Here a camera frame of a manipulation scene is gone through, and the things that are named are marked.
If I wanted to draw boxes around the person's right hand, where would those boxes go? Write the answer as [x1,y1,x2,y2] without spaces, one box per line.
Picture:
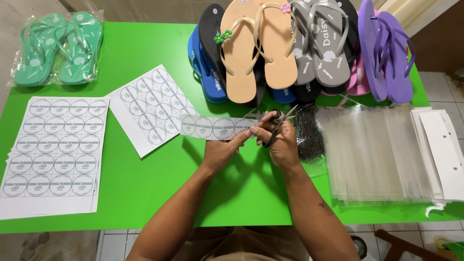
[254,110,302,171]

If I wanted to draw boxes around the person's left hand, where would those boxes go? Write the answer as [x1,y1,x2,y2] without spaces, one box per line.
[200,128,255,174]

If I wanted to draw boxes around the black-handled scissors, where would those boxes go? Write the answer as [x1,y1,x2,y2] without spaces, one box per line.
[262,104,299,149]

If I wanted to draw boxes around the strip of round stickers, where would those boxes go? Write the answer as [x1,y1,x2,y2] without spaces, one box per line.
[180,115,258,141]

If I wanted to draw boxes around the blue flip-flop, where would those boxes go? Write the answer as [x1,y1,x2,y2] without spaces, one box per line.
[187,24,228,105]
[268,86,298,105]

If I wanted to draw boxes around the pile of black hanger hooks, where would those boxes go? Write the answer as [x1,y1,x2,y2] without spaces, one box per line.
[294,103,326,162]

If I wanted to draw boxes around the beige flip-flop green flower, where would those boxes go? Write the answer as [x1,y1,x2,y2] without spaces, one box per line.
[220,0,264,104]

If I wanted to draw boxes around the beige flip-flop pink flower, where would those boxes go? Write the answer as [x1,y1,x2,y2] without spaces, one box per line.
[254,0,299,90]

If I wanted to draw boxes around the grey printed flip-flop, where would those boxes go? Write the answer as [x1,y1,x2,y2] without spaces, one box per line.
[289,0,317,86]
[307,0,352,88]

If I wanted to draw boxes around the stack of clear plastic bags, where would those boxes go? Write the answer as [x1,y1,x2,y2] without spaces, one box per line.
[315,104,442,208]

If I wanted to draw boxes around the cut round sticker sheet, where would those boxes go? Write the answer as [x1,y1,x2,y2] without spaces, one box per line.
[105,64,199,159]

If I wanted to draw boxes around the person's brown clothing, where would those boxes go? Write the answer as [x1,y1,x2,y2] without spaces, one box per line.
[170,226,313,261]

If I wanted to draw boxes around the purple flip-flop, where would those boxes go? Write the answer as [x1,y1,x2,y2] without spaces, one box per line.
[376,11,416,105]
[358,0,389,103]

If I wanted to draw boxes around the black round roll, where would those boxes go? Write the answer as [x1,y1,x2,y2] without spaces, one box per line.
[350,235,368,260]

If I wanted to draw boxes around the brown wooden stool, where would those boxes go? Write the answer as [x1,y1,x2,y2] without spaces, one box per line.
[374,229,448,261]

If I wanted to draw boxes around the stack of white header cards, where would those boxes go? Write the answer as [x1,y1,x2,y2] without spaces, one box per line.
[410,107,464,218]

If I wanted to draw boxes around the cream board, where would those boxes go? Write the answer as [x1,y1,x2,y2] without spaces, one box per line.
[373,0,462,37]

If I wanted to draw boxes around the stack of round sticker sheets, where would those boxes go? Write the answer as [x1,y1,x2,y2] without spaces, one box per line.
[0,96,111,221]

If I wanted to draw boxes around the clear plastic sandal bag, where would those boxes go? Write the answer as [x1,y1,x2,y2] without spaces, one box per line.
[7,9,106,88]

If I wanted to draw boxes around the yellow and green bag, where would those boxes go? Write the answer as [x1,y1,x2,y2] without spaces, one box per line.
[434,236,464,261]

